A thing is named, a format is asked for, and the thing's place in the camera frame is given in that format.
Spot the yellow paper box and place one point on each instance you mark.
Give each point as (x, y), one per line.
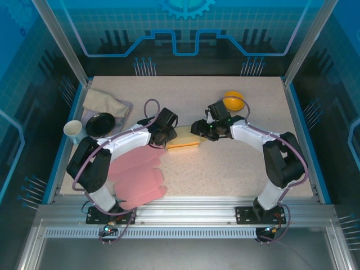
(182, 137)

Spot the pink paper box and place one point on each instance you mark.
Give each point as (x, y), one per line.
(135, 174)

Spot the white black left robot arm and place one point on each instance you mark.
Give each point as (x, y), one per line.
(126, 140)

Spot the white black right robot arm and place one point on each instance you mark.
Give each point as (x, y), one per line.
(247, 135)

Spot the orange dome on wicker base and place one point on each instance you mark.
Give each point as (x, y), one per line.
(233, 102)

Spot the black plate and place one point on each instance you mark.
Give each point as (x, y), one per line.
(99, 125)

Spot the beige cloth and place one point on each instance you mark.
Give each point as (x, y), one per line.
(98, 102)

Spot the purple placemat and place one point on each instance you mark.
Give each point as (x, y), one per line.
(91, 139)

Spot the light blue mug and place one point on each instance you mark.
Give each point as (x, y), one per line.
(73, 130)

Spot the small LED circuit board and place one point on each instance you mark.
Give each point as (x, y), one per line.
(271, 230)
(108, 229)

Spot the aluminium table side rail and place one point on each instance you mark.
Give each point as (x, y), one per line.
(303, 140)
(62, 168)

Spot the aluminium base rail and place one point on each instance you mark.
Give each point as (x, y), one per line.
(185, 209)

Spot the aluminium frame post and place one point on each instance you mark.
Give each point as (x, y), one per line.
(308, 42)
(62, 42)

